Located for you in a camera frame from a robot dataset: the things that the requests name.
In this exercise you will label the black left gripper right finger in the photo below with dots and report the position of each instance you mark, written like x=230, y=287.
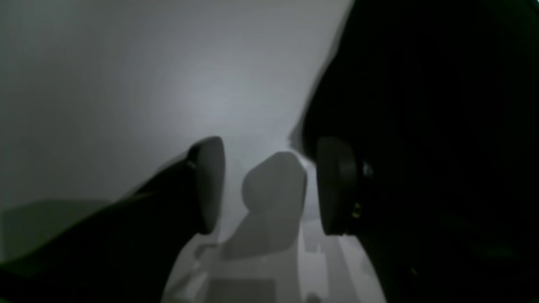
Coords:
x=341, y=187

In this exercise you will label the black T-shirt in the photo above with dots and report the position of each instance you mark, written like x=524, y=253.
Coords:
x=440, y=98

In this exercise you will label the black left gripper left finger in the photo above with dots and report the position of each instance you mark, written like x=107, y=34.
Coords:
x=124, y=253

